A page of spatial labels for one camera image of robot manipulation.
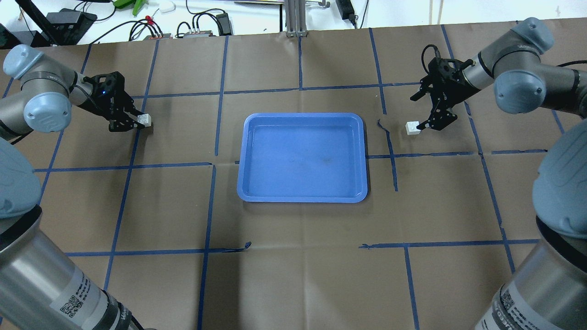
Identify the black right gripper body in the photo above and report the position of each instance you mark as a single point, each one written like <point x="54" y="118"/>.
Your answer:
<point x="448" y="90"/>

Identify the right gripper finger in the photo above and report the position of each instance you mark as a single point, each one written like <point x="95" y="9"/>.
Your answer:
<point x="418" y="93"/>
<point x="438" y="119"/>

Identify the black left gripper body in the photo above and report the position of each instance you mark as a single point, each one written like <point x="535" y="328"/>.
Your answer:
<point x="111" y="105"/>

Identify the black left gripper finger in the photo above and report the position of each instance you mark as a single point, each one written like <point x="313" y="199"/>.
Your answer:
<point x="121" y="126"/>
<point x="131" y="110"/>

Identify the white block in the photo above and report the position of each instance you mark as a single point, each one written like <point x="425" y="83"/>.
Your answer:
<point x="412" y="128"/>
<point x="145" y="120"/>

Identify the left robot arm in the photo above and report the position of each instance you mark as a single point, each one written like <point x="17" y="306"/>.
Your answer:
<point x="40" y="287"/>

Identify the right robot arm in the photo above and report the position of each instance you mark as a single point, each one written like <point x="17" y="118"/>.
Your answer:
<point x="446" y="220"/>

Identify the blue plastic tray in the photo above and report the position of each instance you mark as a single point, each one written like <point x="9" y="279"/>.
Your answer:
<point x="303" y="158"/>

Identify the black device on bench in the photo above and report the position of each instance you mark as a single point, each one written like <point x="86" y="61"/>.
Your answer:
<point x="69" y="22"/>

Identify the black power adapter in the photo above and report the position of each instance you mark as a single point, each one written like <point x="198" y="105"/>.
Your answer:
<point x="346" y="10"/>

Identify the grey connector box with cables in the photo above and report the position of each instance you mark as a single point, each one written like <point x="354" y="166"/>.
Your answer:
<point x="193" y="34"/>

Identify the aluminium frame post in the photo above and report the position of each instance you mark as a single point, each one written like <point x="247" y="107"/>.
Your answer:
<point x="295" y="18"/>

